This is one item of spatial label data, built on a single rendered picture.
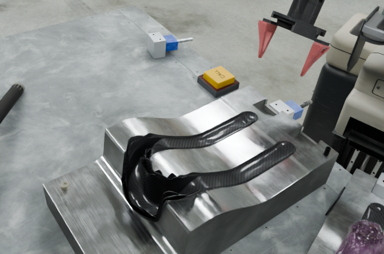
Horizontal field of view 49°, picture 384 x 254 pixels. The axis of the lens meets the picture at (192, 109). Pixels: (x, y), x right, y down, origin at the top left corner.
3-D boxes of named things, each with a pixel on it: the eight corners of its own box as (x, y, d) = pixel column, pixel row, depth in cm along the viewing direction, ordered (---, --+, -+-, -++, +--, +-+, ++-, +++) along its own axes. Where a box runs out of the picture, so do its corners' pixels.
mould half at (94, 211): (243, 114, 104) (253, 68, 95) (326, 183, 88) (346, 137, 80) (46, 205, 78) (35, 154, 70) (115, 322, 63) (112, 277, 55)
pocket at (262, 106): (263, 110, 97) (267, 98, 94) (280, 123, 94) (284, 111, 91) (249, 117, 95) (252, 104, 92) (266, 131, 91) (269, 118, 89)
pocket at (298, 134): (298, 138, 91) (303, 125, 88) (317, 153, 88) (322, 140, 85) (284, 146, 88) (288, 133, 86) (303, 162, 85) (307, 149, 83)
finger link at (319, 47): (307, 80, 81) (328, 34, 78) (274, 66, 84) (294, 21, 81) (315, 80, 87) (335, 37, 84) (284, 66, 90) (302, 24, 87)
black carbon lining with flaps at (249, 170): (246, 115, 93) (254, 80, 87) (301, 160, 83) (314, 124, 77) (104, 181, 75) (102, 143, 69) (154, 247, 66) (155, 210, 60)
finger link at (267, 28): (275, 66, 84) (294, 22, 81) (244, 53, 87) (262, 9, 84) (285, 67, 90) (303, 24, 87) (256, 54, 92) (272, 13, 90)
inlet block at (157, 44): (187, 42, 127) (188, 26, 124) (195, 51, 124) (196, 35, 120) (147, 50, 122) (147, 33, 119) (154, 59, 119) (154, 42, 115)
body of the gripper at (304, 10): (316, 37, 79) (332, -1, 77) (268, 19, 84) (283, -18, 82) (323, 39, 85) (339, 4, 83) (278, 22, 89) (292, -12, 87)
